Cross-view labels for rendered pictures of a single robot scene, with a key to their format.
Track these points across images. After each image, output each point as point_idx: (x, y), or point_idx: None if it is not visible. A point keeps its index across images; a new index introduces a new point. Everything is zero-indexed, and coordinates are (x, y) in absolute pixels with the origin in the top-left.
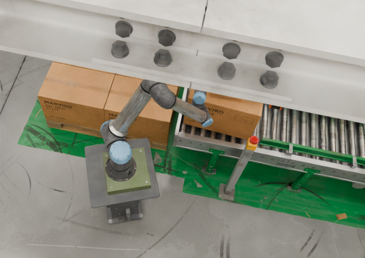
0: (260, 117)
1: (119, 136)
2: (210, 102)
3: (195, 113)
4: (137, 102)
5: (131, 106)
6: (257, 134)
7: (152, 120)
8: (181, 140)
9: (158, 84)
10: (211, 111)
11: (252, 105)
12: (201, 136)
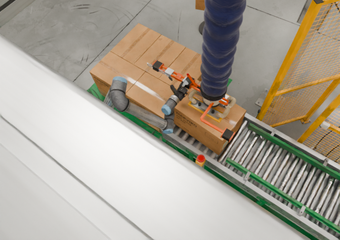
0: (241, 140)
1: None
2: (186, 115)
3: (152, 121)
4: (108, 98)
5: (105, 100)
6: (230, 152)
7: (154, 113)
8: (166, 136)
9: (115, 90)
10: (188, 122)
11: (220, 129)
12: (182, 137)
